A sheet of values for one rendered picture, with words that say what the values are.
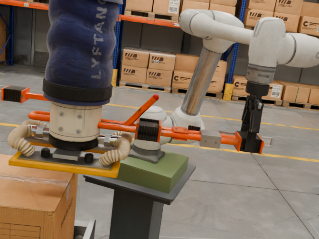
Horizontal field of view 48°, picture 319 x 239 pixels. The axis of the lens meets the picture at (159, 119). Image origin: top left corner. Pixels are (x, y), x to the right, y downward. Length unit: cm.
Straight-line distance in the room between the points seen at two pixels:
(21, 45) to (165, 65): 393
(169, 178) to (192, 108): 40
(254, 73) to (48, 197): 80
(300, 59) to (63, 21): 76
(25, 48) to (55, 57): 896
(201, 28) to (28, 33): 868
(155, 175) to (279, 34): 94
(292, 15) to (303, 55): 759
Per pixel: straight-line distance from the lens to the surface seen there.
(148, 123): 125
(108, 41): 114
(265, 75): 120
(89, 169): 115
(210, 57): 178
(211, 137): 122
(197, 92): 186
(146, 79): 831
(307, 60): 130
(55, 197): 128
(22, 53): 1013
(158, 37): 958
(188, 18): 163
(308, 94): 922
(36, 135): 129
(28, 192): 131
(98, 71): 113
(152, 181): 182
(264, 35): 119
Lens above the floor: 156
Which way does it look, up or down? 15 degrees down
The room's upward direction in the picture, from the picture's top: 8 degrees clockwise
